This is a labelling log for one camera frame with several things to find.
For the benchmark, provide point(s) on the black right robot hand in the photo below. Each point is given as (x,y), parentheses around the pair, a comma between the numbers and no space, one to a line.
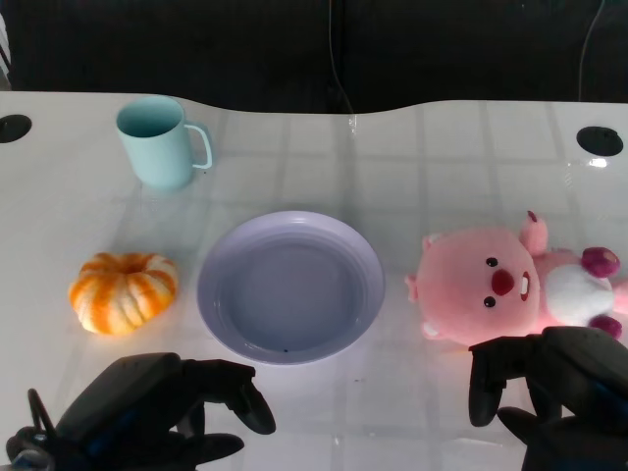
(564,387)

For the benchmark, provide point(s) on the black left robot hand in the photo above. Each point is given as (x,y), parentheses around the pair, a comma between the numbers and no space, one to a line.
(137,402)

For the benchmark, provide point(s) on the pink plush beaver doll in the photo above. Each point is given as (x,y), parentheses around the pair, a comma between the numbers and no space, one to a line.
(483,287)

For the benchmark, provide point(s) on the lavender round plate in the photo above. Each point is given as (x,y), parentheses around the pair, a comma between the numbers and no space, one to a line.
(291,288)

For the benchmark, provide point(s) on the orange white striped pumpkin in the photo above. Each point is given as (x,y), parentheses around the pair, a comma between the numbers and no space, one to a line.
(123,292)

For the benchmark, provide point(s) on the light blue plastic mug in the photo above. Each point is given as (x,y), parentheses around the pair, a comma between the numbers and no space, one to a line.
(156,142)

